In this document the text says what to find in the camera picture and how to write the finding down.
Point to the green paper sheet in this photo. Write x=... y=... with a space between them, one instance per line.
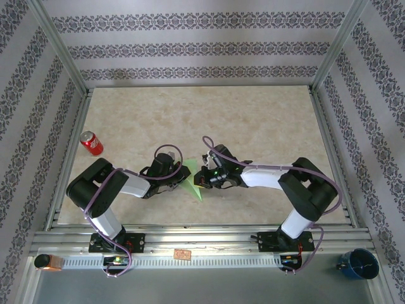
x=192 y=182

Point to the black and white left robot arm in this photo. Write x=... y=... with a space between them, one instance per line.
x=95 y=190

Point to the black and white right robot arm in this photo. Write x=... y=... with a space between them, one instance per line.
x=307 y=193

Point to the red soda can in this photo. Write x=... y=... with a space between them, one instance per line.
x=93 y=145

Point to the small orange label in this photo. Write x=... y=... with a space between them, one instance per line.
x=182 y=253

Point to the small circuit board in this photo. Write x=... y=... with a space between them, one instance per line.
x=115 y=260
x=290 y=259

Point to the grey metal shelf plate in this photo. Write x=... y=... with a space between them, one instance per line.
x=202 y=288

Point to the amber bottle with black cap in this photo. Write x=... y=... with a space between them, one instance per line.
x=47 y=263

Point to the blue enamel mug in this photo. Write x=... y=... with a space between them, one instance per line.
x=359 y=264

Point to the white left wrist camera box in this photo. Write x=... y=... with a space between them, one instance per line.
x=172 y=156

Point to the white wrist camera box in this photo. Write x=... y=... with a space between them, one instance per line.
x=172 y=156
x=209 y=161

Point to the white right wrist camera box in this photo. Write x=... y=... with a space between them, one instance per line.
x=209 y=161

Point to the aluminium front frame rail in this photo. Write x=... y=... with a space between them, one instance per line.
x=205 y=240

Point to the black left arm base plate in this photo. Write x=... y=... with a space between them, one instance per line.
x=137 y=242

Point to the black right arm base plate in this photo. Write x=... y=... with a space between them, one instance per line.
x=267 y=242

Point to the aluminium left side rail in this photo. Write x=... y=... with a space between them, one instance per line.
x=70 y=158

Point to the aluminium right side rail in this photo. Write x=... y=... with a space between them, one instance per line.
x=323 y=126

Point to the aluminium left frame post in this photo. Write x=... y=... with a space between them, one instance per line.
x=60 y=47

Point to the aluminium frame post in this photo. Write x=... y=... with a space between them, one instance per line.
x=338 y=47
x=60 y=47

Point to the aluminium right frame post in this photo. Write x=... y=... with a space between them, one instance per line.
x=338 y=47

